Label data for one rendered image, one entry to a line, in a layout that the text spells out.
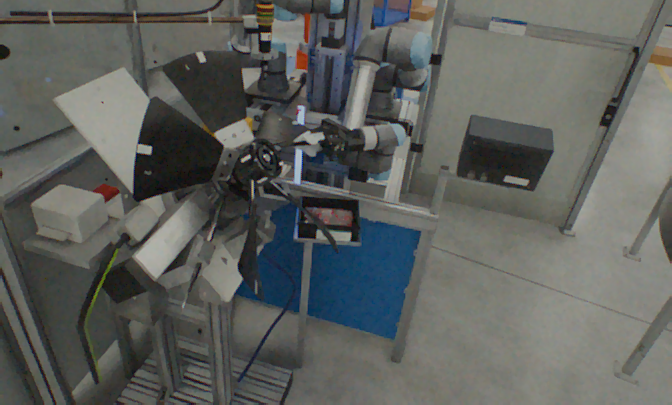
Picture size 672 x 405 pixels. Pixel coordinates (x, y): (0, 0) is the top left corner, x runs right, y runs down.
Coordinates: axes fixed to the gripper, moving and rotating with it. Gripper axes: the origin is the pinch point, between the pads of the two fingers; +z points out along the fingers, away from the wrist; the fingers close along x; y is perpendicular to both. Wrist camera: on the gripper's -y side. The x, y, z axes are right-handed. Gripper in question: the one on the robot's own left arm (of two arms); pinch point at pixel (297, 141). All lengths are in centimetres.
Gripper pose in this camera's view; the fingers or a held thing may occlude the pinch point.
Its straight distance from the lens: 138.3
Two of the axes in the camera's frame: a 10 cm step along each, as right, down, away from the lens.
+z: -9.3, 1.2, -3.4
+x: -1.2, 7.9, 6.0
